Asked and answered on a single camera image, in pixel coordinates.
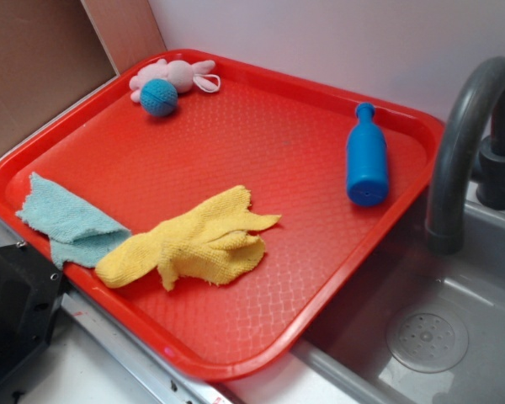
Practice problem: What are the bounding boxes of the blue plastic bottle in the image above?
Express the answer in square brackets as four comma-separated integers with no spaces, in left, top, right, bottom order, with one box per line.
[346,103,390,207]

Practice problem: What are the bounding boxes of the grey toy sink basin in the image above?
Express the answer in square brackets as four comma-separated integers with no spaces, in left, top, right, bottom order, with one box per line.
[293,197,505,403]

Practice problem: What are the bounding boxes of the pink plush toy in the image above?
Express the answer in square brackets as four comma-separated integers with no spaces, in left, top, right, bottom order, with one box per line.
[129,58,221,103]

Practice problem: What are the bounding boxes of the yellow cloth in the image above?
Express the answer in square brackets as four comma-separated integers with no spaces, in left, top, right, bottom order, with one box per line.
[95,185,281,291]

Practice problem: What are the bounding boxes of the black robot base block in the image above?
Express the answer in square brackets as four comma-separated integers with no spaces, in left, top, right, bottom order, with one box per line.
[0,244,64,388]

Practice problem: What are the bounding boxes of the blue textured ball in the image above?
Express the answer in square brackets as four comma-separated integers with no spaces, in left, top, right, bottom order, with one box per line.
[140,78,178,117]

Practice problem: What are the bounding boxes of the red plastic tray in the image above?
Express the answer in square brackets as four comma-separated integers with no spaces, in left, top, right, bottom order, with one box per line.
[0,57,443,381]

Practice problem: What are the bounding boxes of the grey toy faucet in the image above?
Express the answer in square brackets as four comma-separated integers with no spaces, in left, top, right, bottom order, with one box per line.
[425,56,505,255]

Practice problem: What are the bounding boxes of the light blue cloth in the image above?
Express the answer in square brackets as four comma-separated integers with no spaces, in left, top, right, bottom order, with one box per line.
[16,173,131,269]

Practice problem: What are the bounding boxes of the brown cardboard panel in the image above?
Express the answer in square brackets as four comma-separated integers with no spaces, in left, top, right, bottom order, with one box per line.
[0,1,166,158]

